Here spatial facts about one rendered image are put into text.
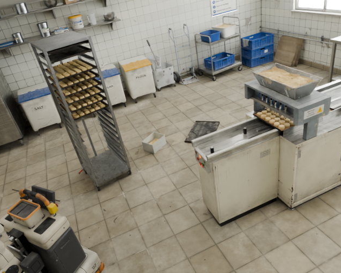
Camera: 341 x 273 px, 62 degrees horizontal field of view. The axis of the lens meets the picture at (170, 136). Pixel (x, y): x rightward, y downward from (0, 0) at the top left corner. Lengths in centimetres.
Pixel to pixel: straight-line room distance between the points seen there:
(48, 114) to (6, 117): 70
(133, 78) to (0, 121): 240
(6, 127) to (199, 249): 383
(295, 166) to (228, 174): 59
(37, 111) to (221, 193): 388
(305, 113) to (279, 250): 122
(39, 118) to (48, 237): 357
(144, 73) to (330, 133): 377
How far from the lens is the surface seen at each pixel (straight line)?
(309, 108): 250
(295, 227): 305
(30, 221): 240
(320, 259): 288
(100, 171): 385
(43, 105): 555
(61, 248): 247
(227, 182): 262
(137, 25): 617
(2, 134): 550
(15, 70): 606
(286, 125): 271
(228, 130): 273
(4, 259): 239
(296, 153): 266
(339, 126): 291
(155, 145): 410
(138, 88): 573
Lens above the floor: 230
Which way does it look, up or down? 31 degrees down
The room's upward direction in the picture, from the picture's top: 11 degrees counter-clockwise
